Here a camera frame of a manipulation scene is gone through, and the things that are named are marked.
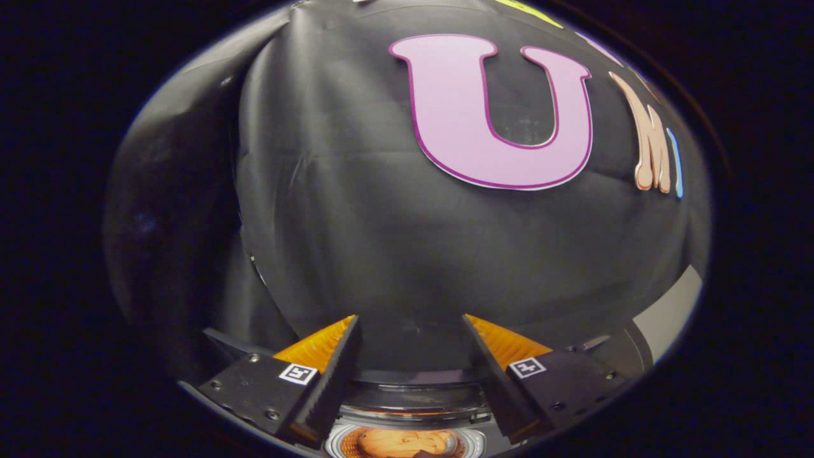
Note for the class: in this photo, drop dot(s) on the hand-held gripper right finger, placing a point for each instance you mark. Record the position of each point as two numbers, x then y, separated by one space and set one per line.
493 375

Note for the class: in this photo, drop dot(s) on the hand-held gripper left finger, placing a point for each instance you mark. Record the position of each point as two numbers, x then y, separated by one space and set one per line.
331 381

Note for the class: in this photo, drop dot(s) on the orange polo shirt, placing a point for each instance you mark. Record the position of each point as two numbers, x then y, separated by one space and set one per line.
407 444

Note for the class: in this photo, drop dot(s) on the black backdrop cloth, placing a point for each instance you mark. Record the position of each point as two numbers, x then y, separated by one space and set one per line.
381 222

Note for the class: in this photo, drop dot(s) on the beige cabinet with dark frame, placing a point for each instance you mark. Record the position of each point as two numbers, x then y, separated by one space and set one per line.
671 312

